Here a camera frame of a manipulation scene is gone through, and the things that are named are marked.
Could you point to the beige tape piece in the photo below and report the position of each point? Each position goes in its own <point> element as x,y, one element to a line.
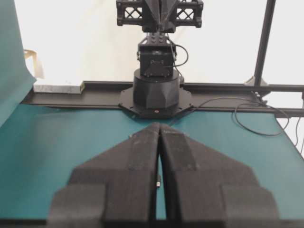
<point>33,64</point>

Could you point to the black aluminium frame rail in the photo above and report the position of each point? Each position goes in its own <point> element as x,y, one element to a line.
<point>196,96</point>

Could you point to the black vertical frame post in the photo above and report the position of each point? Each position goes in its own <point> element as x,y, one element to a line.
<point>266,28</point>

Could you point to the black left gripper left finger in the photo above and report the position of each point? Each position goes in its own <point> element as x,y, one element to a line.
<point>115,189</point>

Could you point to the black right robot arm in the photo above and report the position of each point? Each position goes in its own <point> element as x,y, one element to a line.
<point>156,91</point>

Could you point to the black female USB connector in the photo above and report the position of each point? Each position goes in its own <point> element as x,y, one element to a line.
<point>158,182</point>

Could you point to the teal backdrop sheet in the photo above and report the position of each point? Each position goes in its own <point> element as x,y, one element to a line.
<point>15,79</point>

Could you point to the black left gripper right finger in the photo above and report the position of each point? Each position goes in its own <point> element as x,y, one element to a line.
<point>207,189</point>

